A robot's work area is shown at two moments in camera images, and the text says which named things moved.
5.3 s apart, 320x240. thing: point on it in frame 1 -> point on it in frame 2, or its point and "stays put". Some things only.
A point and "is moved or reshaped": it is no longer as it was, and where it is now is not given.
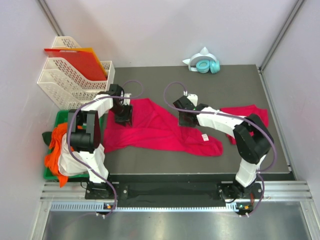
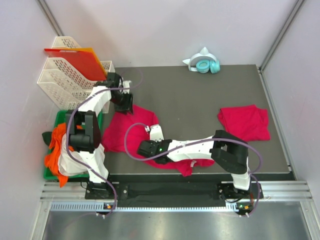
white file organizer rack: x=68 y=84 stays put
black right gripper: x=182 y=123 -> x=158 y=143
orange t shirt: x=51 y=160 stays put
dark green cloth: x=47 y=136 stays put
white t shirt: x=69 y=164 stays put
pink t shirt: x=153 y=127 is moved or reshaped
